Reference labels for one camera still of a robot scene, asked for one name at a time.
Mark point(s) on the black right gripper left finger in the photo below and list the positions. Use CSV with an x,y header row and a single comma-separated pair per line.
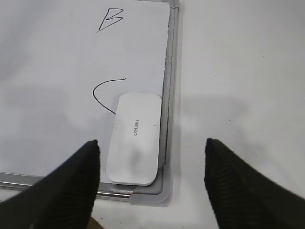
x,y
64,199

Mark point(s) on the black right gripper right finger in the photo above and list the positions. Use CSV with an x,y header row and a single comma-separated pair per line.
x,y
243,198

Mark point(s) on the white whiteboard eraser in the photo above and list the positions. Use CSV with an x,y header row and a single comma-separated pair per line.
x,y
134,145

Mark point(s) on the white whiteboard with aluminium frame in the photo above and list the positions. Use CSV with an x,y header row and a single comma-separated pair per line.
x,y
63,66

